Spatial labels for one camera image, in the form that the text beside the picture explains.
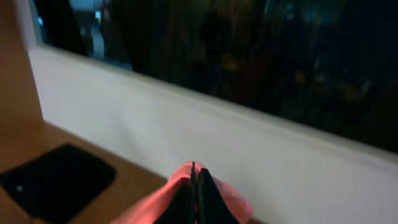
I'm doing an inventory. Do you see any dark window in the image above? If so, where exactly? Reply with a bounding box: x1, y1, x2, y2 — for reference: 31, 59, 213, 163
30, 0, 397, 152

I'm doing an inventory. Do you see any black folded fabric bag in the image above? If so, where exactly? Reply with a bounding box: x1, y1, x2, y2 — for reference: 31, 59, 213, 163
1, 144, 116, 223

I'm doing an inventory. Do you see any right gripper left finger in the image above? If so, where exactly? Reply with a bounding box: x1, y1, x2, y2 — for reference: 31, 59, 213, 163
154, 162, 197, 224

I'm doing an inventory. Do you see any pink t-shirt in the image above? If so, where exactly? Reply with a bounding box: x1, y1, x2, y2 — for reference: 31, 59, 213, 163
113, 161, 252, 224

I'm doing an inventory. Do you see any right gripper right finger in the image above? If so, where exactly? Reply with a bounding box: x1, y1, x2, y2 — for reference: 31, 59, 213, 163
197, 169, 239, 224

